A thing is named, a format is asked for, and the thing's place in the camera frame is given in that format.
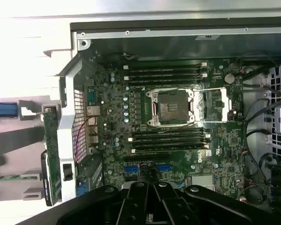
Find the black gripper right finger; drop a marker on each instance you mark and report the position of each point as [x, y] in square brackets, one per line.
[173, 206]

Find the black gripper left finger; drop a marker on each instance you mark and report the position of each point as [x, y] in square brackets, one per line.
[133, 206]

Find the blue expansion slot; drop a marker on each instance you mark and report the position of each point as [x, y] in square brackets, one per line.
[131, 170]

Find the small silver heat sink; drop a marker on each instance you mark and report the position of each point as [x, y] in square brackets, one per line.
[202, 181]

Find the long black expansion slot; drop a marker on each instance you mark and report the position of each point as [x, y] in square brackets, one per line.
[147, 157]

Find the black RAM slot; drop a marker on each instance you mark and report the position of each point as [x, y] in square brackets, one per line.
[168, 136]
[168, 130]
[166, 69]
[166, 81]
[166, 75]
[168, 142]
[166, 64]

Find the green motherboard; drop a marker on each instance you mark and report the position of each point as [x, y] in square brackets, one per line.
[224, 140]

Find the CPU socket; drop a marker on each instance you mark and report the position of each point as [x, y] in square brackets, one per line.
[173, 107]

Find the green RAM stick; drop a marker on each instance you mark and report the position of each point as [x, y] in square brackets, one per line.
[14, 178]

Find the grey parts rack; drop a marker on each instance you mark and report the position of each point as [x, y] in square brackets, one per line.
[14, 140]

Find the round coin battery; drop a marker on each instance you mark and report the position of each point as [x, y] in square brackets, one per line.
[229, 78]

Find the open dark PC case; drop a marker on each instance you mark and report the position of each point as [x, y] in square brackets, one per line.
[154, 47]

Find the blue disk caddy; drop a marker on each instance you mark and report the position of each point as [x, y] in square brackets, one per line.
[2, 109]

